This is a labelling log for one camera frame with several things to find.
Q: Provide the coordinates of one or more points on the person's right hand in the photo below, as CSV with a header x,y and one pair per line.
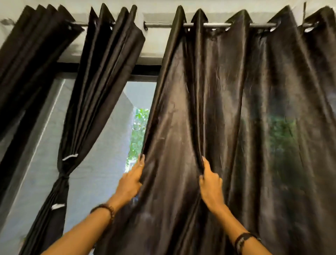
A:
x,y
210,189

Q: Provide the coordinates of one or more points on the person's left hand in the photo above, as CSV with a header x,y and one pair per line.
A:
x,y
128,185

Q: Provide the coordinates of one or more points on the person's right thumb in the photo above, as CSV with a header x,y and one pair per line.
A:
x,y
202,181

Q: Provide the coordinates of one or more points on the person's left fingers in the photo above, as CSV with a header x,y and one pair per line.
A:
x,y
140,165

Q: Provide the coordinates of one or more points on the wide dark satin curtain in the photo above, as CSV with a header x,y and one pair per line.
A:
x,y
252,126

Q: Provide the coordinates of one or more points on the person's left forearm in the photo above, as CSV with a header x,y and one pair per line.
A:
x,y
84,233

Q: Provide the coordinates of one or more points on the person's right forearm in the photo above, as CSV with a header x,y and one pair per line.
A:
x,y
237,231

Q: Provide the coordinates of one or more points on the green tree foliage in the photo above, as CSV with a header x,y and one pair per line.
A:
x,y
139,131

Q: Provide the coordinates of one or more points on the white curtain tag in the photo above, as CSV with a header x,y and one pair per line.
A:
x,y
58,206
70,157

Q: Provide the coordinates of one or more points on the black wristband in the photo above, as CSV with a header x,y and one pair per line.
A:
x,y
242,240

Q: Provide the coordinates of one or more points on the dark curtain tieback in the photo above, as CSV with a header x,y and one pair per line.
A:
x,y
63,177

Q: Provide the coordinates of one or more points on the tied dark satin curtain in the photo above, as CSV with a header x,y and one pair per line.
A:
x,y
102,78

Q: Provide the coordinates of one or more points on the metal curtain rod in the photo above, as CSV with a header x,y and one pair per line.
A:
x,y
160,25

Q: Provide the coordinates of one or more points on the bunched dark satin curtain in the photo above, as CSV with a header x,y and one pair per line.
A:
x,y
28,57

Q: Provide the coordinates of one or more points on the dark window frame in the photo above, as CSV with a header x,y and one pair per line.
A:
x,y
141,70

